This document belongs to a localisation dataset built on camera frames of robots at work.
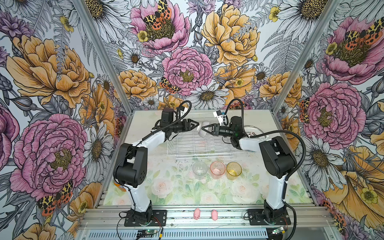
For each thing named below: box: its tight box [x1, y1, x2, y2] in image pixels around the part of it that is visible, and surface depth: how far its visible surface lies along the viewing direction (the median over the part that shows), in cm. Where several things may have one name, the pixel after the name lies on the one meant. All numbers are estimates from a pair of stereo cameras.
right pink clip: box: [211, 209, 218, 221], surface depth 76 cm
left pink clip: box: [193, 207, 201, 220], surface depth 77 cm
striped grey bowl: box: [197, 120, 210, 138], surface depth 89 cm
